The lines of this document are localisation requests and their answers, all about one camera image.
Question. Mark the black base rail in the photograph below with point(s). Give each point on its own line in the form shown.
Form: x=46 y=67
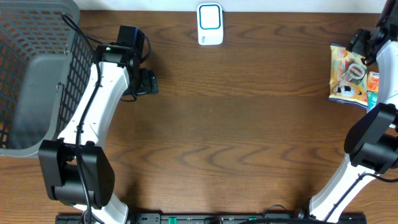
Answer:
x=156 y=218

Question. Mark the dark green round-label packet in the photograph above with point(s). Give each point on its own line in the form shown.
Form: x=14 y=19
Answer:
x=354 y=73

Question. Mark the white barcode scanner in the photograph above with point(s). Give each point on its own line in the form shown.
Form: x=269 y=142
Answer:
x=210 y=23

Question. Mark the large yellow snack bag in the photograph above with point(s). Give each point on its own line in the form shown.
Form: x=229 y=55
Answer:
x=340 y=90

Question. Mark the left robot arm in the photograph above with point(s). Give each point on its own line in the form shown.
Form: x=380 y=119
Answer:
x=75 y=168

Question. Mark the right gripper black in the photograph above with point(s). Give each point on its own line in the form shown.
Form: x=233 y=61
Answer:
x=360 y=38

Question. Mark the green white packet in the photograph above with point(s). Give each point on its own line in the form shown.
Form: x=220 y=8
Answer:
x=372 y=100

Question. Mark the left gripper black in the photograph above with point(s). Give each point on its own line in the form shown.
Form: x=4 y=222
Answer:
x=148 y=82

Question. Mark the orange small packet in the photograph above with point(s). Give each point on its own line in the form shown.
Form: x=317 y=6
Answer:
x=373 y=82

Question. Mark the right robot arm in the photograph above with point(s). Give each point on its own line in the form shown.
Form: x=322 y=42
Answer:
x=369 y=150

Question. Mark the grey plastic mesh basket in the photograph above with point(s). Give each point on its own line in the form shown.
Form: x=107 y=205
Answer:
x=45 y=68

